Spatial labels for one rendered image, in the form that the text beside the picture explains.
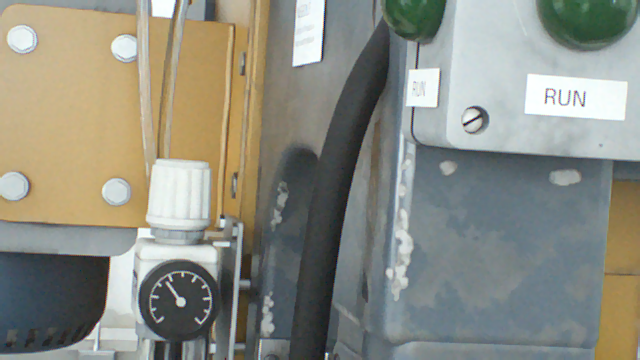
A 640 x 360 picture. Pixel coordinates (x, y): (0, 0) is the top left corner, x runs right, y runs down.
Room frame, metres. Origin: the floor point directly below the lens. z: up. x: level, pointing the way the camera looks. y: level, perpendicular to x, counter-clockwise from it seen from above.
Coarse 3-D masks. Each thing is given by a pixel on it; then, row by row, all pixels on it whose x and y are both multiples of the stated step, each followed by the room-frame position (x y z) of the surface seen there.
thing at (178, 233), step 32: (160, 160) 0.61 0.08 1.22; (192, 160) 0.63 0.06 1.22; (160, 192) 0.61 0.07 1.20; (192, 192) 0.61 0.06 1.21; (160, 224) 0.61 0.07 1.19; (192, 224) 0.61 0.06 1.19; (224, 224) 0.64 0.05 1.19; (160, 256) 0.60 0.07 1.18; (192, 256) 0.60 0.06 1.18; (224, 256) 0.63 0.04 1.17; (224, 288) 0.62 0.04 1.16; (224, 320) 0.62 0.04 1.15; (224, 352) 0.61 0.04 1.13
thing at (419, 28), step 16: (384, 0) 0.38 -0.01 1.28; (400, 0) 0.37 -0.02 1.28; (416, 0) 0.37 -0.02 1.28; (432, 0) 0.37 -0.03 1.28; (384, 16) 0.39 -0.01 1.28; (400, 16) 0.38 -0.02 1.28; (416, 16) 0.37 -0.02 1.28; (432, 16) 0.37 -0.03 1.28; (400, 32) 0.38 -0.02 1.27; (416, 32) 0.38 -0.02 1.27; (432, 32) 0.38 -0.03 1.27
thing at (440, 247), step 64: (320, 64) 0.52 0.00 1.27; (320, 128) 0.52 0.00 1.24; (384, 128) 0.43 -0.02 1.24; (384, 192) 0.42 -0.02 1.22; (448, 192) 0.41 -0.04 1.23; (512, 192) 0.42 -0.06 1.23; (576, 192) 0.42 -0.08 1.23; (256, 256) 0.63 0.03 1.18; (384, 256) 0.41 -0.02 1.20; (448, 256) 0.41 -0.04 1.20; (512, 256) 0.42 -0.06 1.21; (576, 256) 0.42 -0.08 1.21; (256, 320) 0.62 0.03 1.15; (384, 320) 0.41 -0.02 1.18; (448, 320) 0.41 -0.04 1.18; (512, 320) 0.42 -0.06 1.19; (576, 320) 0.42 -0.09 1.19
